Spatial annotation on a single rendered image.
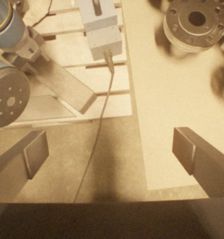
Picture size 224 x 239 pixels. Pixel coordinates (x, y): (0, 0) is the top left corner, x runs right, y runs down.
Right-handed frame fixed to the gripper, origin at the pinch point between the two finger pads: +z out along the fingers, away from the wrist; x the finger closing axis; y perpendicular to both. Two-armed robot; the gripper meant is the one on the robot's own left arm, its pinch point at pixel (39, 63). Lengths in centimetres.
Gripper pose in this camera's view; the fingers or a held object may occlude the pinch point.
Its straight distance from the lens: 73.0
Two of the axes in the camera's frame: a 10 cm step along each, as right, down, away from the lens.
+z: 0.5, 1.4, 9.9
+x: -6.2, 7.8, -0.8
